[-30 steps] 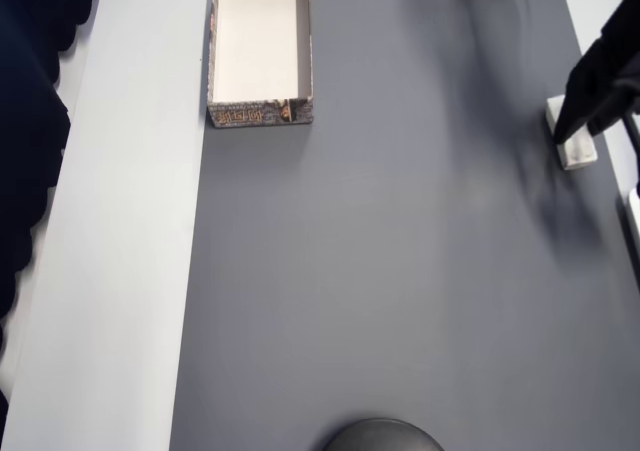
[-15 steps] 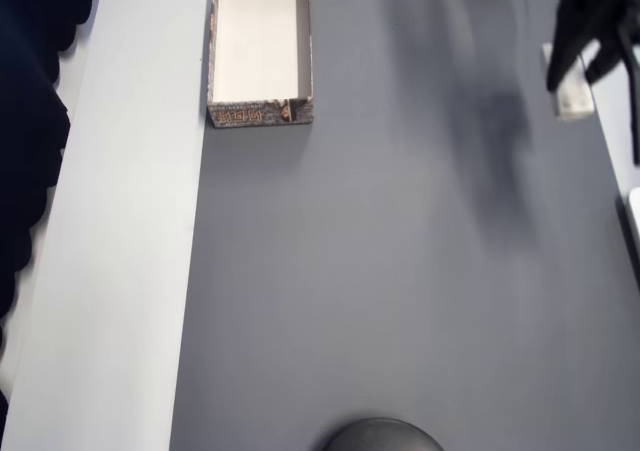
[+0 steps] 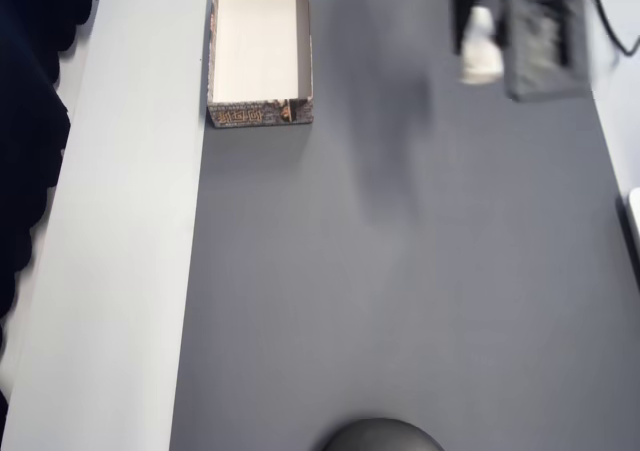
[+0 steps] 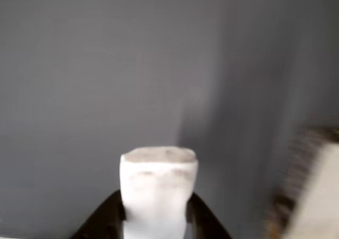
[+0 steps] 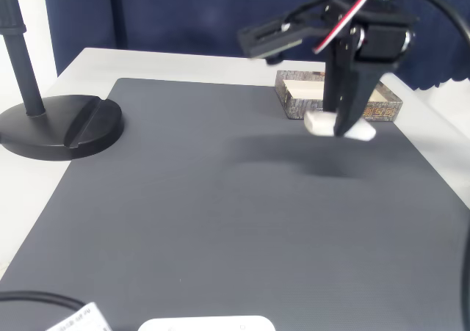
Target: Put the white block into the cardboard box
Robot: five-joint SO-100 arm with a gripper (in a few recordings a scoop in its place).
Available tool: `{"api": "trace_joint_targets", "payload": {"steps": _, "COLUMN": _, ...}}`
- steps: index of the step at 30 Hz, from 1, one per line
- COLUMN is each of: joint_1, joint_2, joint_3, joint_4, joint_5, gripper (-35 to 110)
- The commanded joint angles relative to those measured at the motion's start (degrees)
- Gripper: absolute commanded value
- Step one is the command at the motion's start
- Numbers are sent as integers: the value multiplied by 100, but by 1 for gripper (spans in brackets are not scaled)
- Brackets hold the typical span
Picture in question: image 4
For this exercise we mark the patterned open cardboard box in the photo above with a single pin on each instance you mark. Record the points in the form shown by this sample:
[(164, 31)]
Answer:
[(312, 191)]

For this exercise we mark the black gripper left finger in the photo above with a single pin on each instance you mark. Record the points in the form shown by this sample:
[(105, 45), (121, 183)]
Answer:
[(103, 217)]

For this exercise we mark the white rectangular eraser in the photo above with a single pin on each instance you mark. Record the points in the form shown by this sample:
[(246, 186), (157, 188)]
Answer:
[(157, 186)]

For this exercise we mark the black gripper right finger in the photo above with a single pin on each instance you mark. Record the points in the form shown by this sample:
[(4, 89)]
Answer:
[(204, 217)]

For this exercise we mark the grey desk mat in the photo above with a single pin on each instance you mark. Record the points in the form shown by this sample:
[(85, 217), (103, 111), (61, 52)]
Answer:
[(132, 64)]

